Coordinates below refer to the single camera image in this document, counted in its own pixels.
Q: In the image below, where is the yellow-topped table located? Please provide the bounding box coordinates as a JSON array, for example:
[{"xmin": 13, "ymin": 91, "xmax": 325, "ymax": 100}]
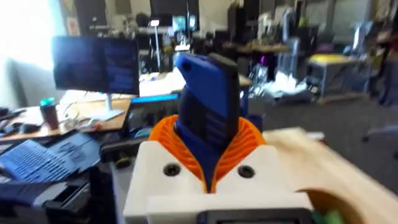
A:
[{"xmin": 306, "ymin": 53, "xmax": 361, "ymax": 100}]

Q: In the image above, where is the wooden office desk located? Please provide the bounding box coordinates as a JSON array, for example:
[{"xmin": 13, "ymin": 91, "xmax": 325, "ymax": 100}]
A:
[{"xmin": 0, "ymin": 96, "xmax": 132, "ymax": 144}]

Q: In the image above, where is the right gripper white and orange right finger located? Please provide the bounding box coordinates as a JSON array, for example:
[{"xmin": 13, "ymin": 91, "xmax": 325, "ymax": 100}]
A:
[{"xmin": 213, "ymin": 116, "xmax": 308, "ymax": 200}]

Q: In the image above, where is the dark computer monitor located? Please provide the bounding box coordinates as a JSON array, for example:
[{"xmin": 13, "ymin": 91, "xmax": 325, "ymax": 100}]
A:
[{"xmin": 51, "ymin": 35, "xmax": 141, "ymax": 123}]

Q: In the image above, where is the black computer mouse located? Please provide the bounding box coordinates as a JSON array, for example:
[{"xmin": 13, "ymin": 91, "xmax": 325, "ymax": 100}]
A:
[{"xmin": 17, "ymin": 123, "xmax": 44, "ymax": 135}]

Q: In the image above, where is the right gripper white and orange left finger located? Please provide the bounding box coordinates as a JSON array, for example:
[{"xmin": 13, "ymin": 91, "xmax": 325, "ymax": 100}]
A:
[{"xmin": 123, "ymin": 114, "xmax": 209, "ymax": 224}]

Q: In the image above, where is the dark cup with teal lid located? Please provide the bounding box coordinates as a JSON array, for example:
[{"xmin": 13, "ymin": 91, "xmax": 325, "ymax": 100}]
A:
[{"xmin": 39, "ymin": 97, "xmax": 60, "ymax": 131}]

